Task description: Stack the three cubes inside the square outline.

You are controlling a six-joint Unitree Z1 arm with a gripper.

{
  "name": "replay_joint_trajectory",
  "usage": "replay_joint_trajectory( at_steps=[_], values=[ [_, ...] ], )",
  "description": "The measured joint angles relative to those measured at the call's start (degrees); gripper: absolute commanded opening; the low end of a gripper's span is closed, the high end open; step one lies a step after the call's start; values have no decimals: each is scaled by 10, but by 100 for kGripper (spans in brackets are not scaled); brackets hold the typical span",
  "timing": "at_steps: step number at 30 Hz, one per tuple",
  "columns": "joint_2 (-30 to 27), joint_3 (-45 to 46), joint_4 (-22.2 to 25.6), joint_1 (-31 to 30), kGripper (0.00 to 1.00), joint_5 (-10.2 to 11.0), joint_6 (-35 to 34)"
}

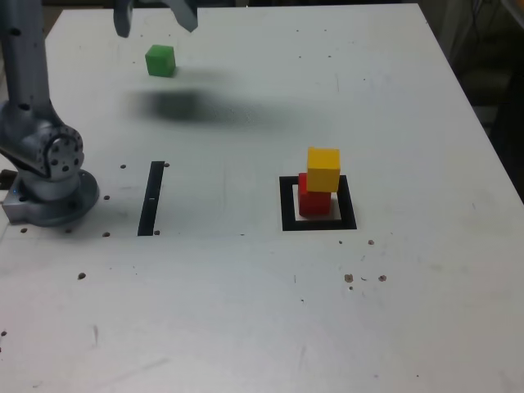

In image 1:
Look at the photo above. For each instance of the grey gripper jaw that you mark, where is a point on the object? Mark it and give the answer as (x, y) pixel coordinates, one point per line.
(123, 18)
(186, 14)

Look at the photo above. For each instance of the green cube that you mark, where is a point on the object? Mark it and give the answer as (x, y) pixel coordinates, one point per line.
(159, 61)

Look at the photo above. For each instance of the yellow cube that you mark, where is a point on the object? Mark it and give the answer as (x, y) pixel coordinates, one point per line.
(323, 172)

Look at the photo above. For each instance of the red cube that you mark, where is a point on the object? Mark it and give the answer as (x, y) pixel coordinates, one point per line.
(313, 202)

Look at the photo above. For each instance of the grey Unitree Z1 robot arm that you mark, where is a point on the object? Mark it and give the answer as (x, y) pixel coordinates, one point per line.
(24, 123)

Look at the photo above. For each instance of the black tape square outline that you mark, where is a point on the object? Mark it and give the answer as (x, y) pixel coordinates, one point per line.
(313, 225)

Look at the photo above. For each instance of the black tape strip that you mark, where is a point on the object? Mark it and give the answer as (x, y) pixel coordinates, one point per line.
(150, 196)

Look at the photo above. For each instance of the white metal rack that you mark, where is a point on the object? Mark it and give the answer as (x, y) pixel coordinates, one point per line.
(462, 37)

